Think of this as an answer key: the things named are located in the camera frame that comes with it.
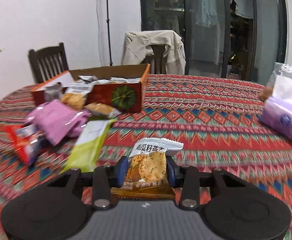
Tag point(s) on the beige jacket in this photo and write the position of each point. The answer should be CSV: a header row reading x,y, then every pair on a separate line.
x,y
136,47

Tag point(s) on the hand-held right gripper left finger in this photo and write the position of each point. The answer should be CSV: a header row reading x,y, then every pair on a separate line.
x,y
123,170

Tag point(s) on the dark wooden chair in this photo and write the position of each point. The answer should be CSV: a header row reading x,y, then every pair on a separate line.
x,y
48,62
157,57

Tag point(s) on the oat cracker snack packet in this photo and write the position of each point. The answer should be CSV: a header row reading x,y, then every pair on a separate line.
x,y
148,162

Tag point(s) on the purple tissue pack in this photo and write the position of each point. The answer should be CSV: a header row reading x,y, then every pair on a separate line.
x,y
283,115

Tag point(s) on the red blue snack bag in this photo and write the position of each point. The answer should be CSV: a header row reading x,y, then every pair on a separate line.
x,y
26,145

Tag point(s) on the pink snack pouch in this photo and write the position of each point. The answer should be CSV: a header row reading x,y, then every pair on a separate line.
x,y
56,120

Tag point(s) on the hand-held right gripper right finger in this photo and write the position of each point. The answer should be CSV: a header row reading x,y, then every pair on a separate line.
x,y
170,171

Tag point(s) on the studio lamp on stand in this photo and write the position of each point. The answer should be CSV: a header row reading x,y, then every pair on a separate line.
x,y
108,30

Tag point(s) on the clear plastic bag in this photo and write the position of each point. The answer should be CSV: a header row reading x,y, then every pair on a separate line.
x,y
288,72

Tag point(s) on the pile of assorted snack packets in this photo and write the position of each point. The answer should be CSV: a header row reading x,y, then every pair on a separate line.
x,y
72,100

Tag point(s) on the orange cardboard box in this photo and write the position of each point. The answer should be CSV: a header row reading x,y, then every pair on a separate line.
x,y
126,97

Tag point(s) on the pale blue hanging shirt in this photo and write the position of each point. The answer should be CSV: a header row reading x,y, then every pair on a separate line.
x,y
207,5

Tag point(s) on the black framed sliding glass door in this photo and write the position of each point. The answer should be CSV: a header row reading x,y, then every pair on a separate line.
x,y
206,45

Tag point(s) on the green white snack bar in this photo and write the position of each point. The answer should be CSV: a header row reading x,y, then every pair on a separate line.
x,y
88,145

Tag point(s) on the white hanging garment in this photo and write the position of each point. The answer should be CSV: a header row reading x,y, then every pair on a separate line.
x,y
243,5

